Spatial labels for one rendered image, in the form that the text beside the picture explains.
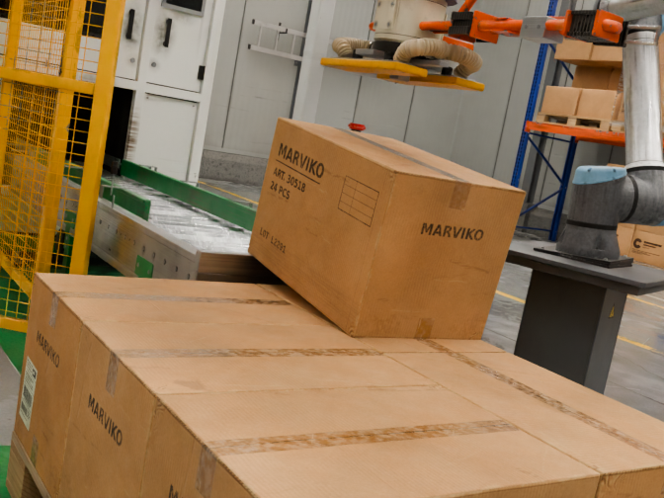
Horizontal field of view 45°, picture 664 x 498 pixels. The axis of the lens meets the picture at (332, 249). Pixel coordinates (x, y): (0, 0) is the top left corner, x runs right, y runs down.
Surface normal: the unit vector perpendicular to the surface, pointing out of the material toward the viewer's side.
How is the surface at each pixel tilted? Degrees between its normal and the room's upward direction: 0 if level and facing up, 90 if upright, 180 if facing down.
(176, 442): 90
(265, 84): 90
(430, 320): 97
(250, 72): 90
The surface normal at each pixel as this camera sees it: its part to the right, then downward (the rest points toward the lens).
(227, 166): 0.54, 0.22
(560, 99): -0.83, -0.06
